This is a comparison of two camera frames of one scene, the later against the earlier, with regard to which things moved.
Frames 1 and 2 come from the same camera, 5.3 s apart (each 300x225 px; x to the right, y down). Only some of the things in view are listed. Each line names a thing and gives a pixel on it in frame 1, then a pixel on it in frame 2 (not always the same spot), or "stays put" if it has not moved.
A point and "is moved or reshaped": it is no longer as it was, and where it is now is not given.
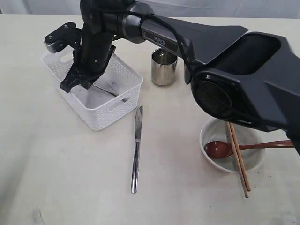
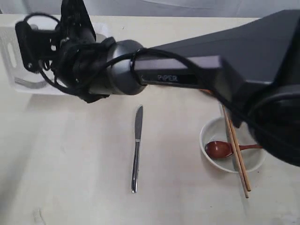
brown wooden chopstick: x=236 y=159 stays put
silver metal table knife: x=138 y=136 stays put
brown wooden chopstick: x=245 y=178 stays put
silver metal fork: x=112 y=93 is moved or reshaped
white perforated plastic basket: x=116 y=94 → x=25 y=79
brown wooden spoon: x=215 y=149 stays put
